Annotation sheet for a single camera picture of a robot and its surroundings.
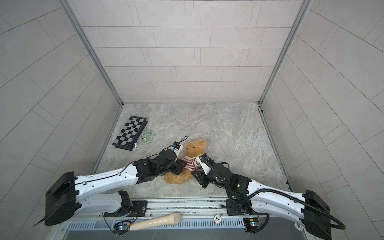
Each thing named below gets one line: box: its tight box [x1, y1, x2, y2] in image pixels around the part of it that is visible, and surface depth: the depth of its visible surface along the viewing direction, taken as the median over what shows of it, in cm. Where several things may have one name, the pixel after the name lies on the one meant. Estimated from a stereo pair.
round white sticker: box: [214, 214, 222, 224], surface depth 70 cm
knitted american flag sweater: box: [182, 156, 203, 172], surface depth 76 cm
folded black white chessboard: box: [112, 115, 148, 151], surface depth 96 cm
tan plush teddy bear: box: [164, 139, 207, 185], surface depth 75 cm
